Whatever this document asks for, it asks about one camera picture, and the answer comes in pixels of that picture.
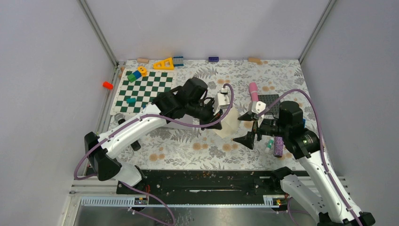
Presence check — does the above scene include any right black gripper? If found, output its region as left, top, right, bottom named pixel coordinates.
left=232, top=111, right=289, bottom=149

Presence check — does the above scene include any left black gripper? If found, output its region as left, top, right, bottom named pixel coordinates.
left=187, top=98, right=224, bottom=131

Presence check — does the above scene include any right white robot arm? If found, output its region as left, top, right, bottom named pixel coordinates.
left=234, top=101, right=375, bottom=226

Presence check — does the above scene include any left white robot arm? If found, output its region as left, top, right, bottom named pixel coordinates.
left=84, top=77, right=229, bottom=194

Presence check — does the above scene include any green white glue stick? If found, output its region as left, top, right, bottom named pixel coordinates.
left=265, top=138, right=274, bottom=153

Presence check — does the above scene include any purple glitter microphone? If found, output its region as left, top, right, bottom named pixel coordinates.
left=273, top=137, right=284, bottom=158

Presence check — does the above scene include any dark grey lego baseplate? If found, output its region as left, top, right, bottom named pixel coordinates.
left=258, top=94, right=280, bottom=116

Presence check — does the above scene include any floral patterned table mat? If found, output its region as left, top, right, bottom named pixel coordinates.
left=119, top=59, right=317, bottom=170

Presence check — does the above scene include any pink marker pen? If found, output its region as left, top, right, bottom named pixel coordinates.
left=248, top=82, right=259, bottom=102

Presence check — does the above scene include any dark blue lego brick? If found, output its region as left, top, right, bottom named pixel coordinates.
left=208, top=56, right=219, bottom=62

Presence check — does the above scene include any right wooden cylinder peg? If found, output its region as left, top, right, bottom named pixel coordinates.
left=247, top=57, right=263, bottom=65

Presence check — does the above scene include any wooden cylinder peg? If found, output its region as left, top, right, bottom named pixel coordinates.
left=247, top=57, right=263, bottom=65
left=136, top=58, right=150, bottom=64

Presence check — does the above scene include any yellow triangle toy block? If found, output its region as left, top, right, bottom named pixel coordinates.
left=153, top=57, right=174, bottom=70

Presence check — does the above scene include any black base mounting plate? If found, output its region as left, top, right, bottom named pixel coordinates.
left=135, top=170, right=288, bottom=205

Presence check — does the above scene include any teal small block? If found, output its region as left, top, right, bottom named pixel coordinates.
left=126, top=98, right=136, bottom=104

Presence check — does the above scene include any green white chessboard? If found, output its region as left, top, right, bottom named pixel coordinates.
left=110, top=70, right=176, bottom=116

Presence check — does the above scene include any blue cube block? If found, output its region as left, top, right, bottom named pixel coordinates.
left=132, top=70, right=142, bottom=80

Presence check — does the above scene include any black grey microphone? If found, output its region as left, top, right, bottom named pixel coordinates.
left=114, top=113, right=142, bottom=152

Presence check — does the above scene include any green cube block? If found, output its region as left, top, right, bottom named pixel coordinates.
left=127, top=74, right=136, bottom=82

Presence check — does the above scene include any left wooden cylinder peg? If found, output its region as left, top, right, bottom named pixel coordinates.
left=136, top=58, right=150, bottom=64

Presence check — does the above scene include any red cylinder block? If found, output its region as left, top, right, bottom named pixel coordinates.
left=102, top=81, right=113, bottom=90

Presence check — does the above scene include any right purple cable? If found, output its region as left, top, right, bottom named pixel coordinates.
left=255, top=89, right=364, bottom=226

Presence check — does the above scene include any purple cable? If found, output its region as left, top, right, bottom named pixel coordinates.
left=255, top=89, right=364, bottom=226
left=73, top=83, right=234, bottom=226

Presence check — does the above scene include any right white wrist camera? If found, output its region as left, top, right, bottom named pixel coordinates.
left=247, top=101, right=266, bottom=127

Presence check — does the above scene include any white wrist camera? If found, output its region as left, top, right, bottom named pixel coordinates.
left=247, top=101, right=266, bottom=127
left=213, top=88, right=231, bottom=115

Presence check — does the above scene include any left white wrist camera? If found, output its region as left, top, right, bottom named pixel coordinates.
left=213, top=88, right=231, bottom=115

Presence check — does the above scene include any white slotted cable duct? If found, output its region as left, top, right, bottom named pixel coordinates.
left=80, top=195, right=281, bottom=209

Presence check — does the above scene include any orange ring toy block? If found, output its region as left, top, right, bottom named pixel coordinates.
left=137, top=66, right=147, bottom=77

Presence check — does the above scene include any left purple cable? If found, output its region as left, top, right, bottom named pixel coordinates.
left=73, top=83, right=234, bottom=226

